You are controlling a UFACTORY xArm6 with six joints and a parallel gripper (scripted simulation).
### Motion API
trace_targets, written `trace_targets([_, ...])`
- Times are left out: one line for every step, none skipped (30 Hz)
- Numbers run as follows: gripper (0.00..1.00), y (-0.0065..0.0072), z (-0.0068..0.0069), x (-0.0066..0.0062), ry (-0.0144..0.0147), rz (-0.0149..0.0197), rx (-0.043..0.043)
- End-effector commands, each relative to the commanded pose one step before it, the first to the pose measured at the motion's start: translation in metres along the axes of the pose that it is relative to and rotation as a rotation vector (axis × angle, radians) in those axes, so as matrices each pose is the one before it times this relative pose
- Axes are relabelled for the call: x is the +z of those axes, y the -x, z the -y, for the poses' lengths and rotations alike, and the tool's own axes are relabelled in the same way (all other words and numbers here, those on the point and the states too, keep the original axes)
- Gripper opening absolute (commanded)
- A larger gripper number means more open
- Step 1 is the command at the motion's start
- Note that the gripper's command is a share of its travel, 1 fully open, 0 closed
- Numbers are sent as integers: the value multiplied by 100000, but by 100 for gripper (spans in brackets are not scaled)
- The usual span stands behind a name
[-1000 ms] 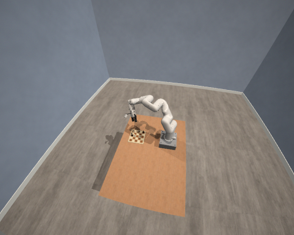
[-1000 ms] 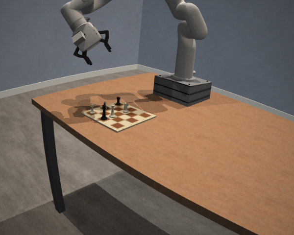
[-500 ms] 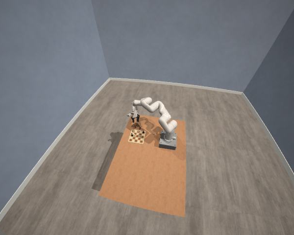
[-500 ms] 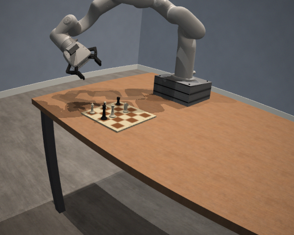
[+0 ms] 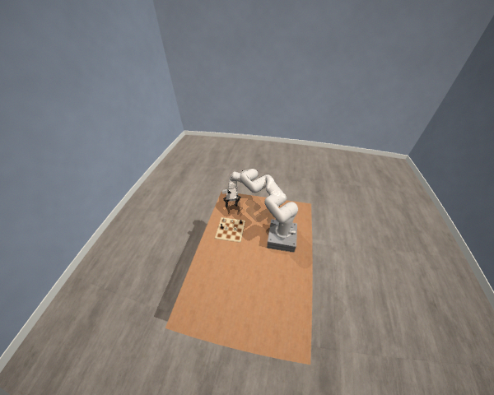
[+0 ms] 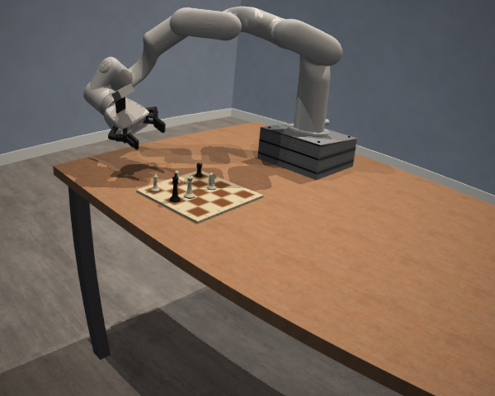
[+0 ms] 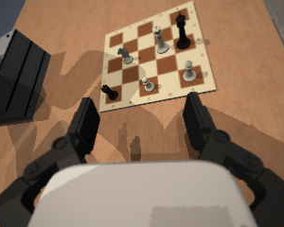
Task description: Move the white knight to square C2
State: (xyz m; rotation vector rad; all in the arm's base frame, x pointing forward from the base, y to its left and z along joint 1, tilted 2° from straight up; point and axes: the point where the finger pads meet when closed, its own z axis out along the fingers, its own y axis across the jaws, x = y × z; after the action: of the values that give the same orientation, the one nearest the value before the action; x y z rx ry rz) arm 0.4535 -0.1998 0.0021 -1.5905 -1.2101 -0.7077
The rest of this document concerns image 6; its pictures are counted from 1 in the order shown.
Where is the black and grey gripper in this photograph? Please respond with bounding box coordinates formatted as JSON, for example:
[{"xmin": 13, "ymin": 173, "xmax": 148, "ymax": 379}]
[{"xmin": 104, "ymin": 98, "xmax": 165, "ymax": 150}]

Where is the brown and cream chessboard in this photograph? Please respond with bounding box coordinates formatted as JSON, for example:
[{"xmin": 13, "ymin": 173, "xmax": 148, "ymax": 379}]
[{"xmin": 136, "ymin": 171, "xmax": 263, "ymax": 224}]

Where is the black chess king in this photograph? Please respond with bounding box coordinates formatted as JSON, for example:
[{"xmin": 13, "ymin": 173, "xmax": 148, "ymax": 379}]
[{"xmin": 170, "ymin": 174, "xmax": 181, "ymax": 202}]

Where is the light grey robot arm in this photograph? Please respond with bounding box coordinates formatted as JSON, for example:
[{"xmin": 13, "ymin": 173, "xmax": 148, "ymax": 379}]
[{"xmin": 83, "ymin": 7, "xmax": 342, "ymax": 137}]

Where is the black chess rook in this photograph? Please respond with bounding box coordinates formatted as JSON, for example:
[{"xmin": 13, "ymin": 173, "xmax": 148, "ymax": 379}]
[{"xmin": 195, "ymin": 163, "xmax": 203, "ymax": 177}]

